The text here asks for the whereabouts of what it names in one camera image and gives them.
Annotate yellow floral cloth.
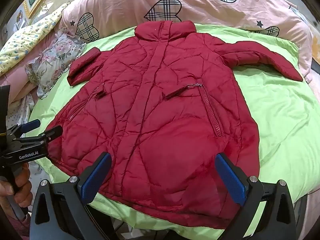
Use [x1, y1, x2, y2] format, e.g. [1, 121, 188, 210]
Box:
[0, 2, 72, 76]

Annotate light green blanket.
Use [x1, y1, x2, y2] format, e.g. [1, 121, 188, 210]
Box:
[26, 23, 320, 240]

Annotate person's left hand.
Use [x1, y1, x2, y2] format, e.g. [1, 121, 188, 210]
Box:
[0, 165, 33, 230]

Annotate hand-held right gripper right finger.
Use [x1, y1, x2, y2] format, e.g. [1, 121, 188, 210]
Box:
[215, 152, 298, 240]

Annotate red quilted jacket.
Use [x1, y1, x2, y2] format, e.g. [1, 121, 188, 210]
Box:
[46, 21, 303, 229]

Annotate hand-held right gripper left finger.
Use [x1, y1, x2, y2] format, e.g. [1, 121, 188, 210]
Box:
[29, 152, 112, 240]

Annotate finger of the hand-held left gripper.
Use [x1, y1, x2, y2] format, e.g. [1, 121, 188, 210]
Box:
[11, 125, 63, 151]
[7, 119, 41, 137]

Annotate pink bed sheet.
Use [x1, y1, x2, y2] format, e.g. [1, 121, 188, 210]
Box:
[0, 62, 34, 107]

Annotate pink duvet with plaid hearts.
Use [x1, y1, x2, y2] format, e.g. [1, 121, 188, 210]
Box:
[59, 0, 314, 83]

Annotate floral ruffled pillow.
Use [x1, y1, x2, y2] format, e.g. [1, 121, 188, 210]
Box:
[25, 27, 87, 99]

